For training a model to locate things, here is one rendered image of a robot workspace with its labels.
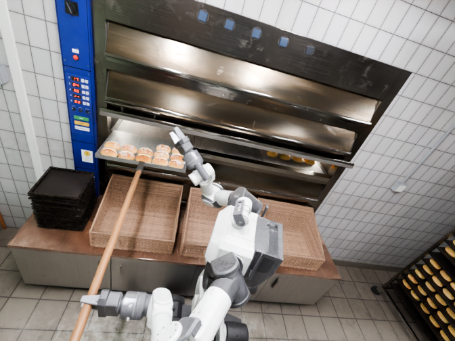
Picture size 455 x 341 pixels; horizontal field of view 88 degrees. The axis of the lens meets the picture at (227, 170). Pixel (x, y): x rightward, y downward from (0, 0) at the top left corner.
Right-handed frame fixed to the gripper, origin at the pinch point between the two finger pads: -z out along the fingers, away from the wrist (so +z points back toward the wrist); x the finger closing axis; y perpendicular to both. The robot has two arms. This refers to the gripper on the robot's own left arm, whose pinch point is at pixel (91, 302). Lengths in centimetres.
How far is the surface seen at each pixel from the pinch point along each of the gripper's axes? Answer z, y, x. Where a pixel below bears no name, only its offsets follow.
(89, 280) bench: -30, 58, 97
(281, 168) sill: 101, 114, 2
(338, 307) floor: 202, 65, 121
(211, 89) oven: 31, 113, -47
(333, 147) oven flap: 132, 112, -28
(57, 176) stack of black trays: -58, 91, 29
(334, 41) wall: 96, 114, -92
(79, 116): -49, 109, -10
